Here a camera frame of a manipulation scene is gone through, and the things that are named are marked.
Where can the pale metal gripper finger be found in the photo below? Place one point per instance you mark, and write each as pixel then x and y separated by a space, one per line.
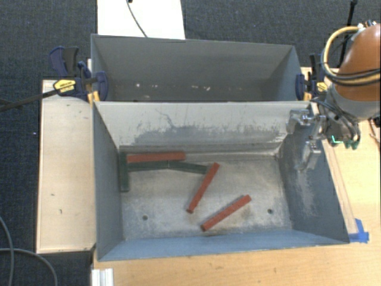
pixel 305 118
pixel 313 150

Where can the red-brown flat block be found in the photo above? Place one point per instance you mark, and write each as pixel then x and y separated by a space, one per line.
pixel 204 187
pixel 226 212
pixel 156 157

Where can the grey metal bin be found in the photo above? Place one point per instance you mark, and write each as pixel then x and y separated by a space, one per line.
pixel 190 124

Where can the dark green flat block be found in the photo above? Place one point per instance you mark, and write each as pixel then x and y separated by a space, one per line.
pixel 149 167
pixel 189 168
pixel 124 174

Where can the pale wood flat board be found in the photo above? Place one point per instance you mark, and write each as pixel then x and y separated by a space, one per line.
pixel 65 171

